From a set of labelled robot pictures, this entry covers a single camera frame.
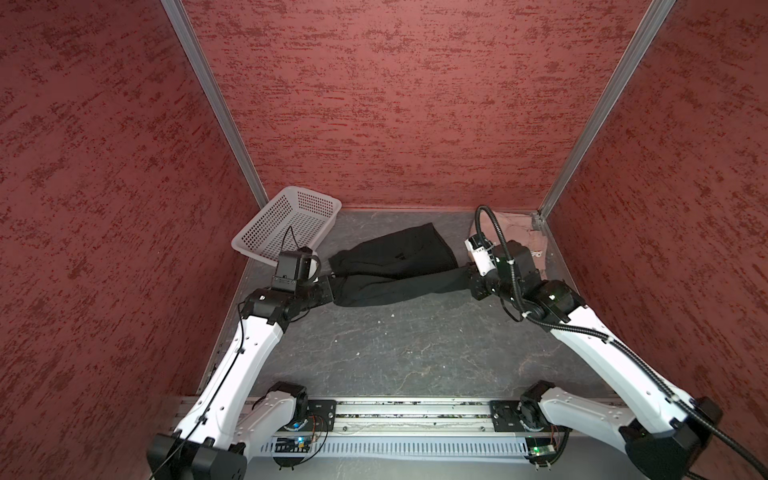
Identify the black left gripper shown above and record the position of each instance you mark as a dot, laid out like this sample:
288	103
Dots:
327	295

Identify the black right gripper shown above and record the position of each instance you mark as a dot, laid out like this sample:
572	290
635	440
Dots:
475	278

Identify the pink shorts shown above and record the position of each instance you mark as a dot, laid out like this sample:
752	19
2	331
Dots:
518	228

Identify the black shorts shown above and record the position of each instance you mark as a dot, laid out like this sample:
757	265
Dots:
396	267

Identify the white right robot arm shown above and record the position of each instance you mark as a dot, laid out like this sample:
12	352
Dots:
661	428

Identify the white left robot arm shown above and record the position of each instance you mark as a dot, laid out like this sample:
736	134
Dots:
215	439

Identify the white plastic laundry basket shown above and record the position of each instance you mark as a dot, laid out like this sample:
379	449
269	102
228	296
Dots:
297	217

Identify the left circuit board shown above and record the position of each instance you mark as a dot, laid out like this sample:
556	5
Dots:
293	445

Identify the circuit board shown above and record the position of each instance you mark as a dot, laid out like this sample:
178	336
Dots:
293	445
540	450

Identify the right circuit board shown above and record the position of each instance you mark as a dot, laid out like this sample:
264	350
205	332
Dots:
540	450

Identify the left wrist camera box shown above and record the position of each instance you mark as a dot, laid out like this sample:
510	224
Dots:
296	269

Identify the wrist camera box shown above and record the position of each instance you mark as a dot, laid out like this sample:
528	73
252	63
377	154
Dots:
480	250
296	269

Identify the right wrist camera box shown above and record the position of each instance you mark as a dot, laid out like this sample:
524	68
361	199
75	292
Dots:
480	250

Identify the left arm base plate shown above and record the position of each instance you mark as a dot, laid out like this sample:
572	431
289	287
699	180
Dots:
314	415

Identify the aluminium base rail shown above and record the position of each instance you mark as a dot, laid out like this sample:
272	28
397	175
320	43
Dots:
368	416

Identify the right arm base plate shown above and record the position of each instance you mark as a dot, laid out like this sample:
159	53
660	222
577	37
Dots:
515	416

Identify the white slotted cable duct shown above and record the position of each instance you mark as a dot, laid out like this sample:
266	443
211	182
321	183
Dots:
408	448

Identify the right aluminium corner post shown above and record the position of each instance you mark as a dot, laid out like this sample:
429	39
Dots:
641	40

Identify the aluminium corner post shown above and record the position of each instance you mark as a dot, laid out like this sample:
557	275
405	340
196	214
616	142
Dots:
187	37
641	40

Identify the left aluminium corner post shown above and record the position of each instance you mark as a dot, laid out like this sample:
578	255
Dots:
187	37

